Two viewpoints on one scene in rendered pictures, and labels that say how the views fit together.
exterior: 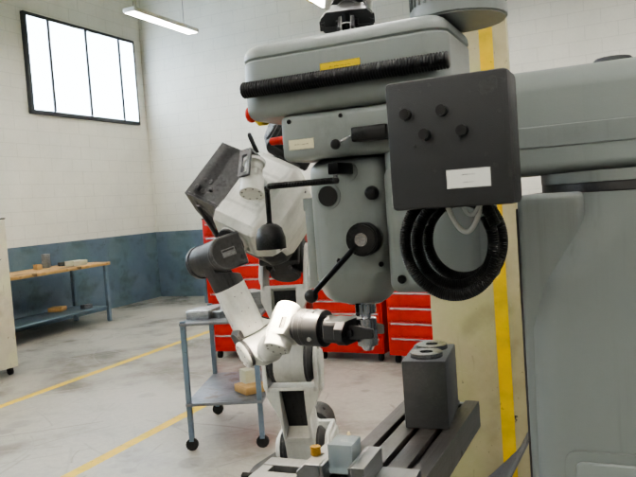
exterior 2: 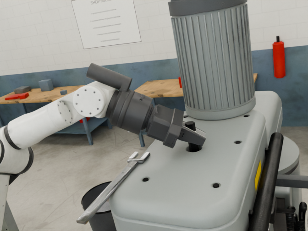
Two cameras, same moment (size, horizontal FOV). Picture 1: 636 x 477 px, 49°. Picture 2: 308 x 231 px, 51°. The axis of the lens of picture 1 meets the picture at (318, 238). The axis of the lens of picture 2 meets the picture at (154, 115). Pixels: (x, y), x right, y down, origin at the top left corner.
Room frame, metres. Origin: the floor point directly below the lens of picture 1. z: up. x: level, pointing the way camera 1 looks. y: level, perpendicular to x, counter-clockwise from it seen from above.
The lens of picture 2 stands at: (1.60, 0.57, 2.23)
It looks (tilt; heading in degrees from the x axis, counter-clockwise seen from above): 20 degrees down; 274
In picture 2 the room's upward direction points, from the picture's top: 11 degrees counter-clockwise
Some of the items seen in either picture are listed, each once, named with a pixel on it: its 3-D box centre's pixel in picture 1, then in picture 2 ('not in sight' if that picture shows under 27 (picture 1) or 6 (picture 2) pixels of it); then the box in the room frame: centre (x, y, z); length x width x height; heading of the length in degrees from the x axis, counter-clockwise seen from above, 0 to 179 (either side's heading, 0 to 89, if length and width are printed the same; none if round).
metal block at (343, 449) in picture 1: (344, 453); not in sight; (1.41, -0.02, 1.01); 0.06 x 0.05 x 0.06; 158
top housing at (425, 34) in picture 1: (356, 77); (200, 174); (1.57, -0.11, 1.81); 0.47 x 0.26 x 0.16; 65
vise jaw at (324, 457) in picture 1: (320, 462); not in sight; (1.43, 0.03, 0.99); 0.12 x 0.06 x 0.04; 158
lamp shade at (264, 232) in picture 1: (270, 236); not in sight; (1.66, 0.11, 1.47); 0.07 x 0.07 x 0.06
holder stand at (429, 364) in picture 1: (431, 381); not in sight; (1.96, -0.29, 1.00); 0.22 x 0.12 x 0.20; 162
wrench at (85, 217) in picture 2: not in sight; (116, 182); (1.74, 0.00, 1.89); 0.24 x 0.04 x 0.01; 65
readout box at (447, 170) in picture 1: (452, 142); not in sight; (1.14, -0.23, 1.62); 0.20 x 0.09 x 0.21; 65
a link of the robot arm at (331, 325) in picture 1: (332, 329); not in sight; (1.62, -0.02, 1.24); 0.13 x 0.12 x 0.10; 148
